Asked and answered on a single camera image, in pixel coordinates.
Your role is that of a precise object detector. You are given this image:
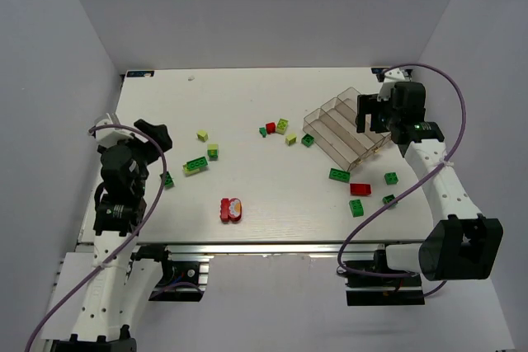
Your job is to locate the small red lego brick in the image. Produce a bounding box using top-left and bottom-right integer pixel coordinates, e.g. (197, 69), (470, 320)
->
(266, 122), (276, 134)

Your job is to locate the blue table label left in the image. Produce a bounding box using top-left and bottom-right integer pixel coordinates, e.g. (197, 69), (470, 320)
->
(125, 70), (155, 78)

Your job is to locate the green 2x2 lego brick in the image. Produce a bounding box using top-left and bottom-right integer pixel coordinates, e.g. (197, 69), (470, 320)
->
(301, 134), (314, 148)

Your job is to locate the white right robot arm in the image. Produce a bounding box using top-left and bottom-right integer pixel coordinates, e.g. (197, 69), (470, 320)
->
(356, 82), (503, 281)

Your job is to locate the clear compartment organizer tray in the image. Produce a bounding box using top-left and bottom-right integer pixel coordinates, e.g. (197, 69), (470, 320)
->
(303, 87), (390, 172)

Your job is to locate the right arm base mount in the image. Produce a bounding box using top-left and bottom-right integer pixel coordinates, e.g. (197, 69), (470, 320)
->
(337, 250), (425, 307)

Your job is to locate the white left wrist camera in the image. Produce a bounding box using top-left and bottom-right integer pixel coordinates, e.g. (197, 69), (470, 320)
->
(92, 113), (134, 148)

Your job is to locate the green long lego brick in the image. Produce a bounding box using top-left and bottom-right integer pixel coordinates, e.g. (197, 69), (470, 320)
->
(328, 168), (351, 183)

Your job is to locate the lime small lego brick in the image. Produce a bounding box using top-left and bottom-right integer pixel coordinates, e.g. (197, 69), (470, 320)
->
(285, 133), (297, 146)

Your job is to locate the red flower lego block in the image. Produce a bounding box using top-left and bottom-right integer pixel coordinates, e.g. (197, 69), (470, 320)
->
(219, 198), (243, 223)

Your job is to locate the blue table label right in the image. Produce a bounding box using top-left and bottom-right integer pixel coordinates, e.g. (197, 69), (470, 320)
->
(370, 68), (384, 82)

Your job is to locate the red flat lego brick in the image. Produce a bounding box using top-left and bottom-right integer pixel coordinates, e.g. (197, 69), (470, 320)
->
(350, 183), (372, 196)

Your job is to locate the pale lime lego cube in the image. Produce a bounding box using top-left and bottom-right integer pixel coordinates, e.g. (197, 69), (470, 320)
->
(196, 130), (209, 142)

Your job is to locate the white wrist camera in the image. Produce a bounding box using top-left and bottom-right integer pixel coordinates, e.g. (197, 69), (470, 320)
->
(377, 68), (411, 101)
(92, 113), (134, 148)

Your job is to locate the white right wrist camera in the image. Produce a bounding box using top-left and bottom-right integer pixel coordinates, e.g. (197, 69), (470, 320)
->
(377, 68), (411, 101)

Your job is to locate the green 2x2 lego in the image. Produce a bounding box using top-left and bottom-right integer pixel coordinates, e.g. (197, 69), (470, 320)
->
(384, 172), (398, 185)
(349, 199), (365, 218)

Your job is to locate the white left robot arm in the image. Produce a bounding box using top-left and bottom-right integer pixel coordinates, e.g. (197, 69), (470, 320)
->
(56, 115), (172, 351)

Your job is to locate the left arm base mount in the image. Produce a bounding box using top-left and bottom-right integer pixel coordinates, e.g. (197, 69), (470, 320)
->
(131, 244), (204, 302)

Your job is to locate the lime 2x2 lego brick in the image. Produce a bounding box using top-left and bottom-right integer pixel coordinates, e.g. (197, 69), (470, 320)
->
(276, 119), (289, 134)

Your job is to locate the green 2x2 lego front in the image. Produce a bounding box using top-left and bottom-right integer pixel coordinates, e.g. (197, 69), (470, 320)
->
(349, 199), (365, 218)

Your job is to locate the green on lime long lego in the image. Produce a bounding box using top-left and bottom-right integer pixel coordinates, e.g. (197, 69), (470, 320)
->
(182, 157), (208, 176)

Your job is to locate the blue table label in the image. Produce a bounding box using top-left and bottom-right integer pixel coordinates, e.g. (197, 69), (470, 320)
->
(125, 70), (155, 78)
(370, 68), (384, 82)

